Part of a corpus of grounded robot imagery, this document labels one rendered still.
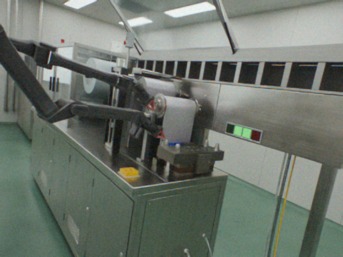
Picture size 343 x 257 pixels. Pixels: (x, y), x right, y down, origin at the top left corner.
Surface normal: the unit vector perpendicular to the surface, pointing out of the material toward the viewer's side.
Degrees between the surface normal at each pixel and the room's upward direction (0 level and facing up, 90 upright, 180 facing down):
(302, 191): 90
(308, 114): 90
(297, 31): 90
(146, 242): 90
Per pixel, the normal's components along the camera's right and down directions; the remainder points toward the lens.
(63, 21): 0.64, 0.22
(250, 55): -0.76, -0.02
